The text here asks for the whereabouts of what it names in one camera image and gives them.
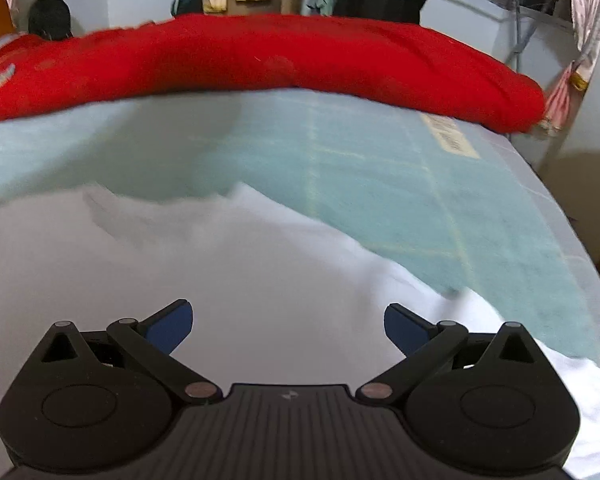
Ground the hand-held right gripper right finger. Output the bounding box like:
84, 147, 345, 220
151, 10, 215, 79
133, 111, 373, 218
355, 302, 551, 404

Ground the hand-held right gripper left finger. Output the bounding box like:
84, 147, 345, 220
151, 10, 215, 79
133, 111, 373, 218
29, 299, 223, 404

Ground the white printed sweatshirt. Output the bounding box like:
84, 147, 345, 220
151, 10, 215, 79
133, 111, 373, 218
0, 182, 600, 480

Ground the red quilt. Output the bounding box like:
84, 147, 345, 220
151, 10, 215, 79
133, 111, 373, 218
0, 12, 547, 135

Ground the black backpack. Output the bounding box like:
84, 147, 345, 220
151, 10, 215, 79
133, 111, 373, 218
27, 0, 73, 41

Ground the metal drying rack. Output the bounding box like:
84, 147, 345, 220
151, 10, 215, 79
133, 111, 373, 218
425, 0, 556, 76

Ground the pink patterned curtain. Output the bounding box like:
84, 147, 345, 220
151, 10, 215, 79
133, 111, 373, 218
532, 0, 600, 137

